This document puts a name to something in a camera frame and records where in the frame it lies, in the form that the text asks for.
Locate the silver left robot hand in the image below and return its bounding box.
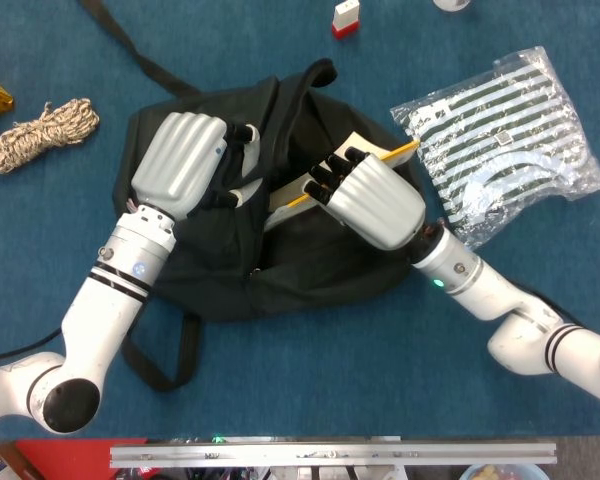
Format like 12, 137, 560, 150
128, 111, 264, 222

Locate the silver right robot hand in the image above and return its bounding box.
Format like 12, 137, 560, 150
303, 147, 427, 250

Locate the yellow and white book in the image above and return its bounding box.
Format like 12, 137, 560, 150
265, 130, 421, 231

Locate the black fabric backpack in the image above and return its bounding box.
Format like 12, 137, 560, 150
79, 0, 424, 394

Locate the striped garment in plastic bag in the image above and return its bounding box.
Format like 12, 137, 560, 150
389, 45, 600, 251

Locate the red and white small box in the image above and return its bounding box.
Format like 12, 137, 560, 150
331, 0, 361, 40

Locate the blue bowl with contents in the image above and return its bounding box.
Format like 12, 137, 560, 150
459, 463, 544, 480

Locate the red flat object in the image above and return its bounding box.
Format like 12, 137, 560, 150
17, 438, 149, 480

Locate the beige braided rope bundle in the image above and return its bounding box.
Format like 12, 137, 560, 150
0, 97, 101, 175

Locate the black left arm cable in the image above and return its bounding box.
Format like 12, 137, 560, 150
0, 327, 65, 365

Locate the aluminium profile rail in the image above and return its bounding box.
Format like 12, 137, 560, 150
109, 439, 559, 470

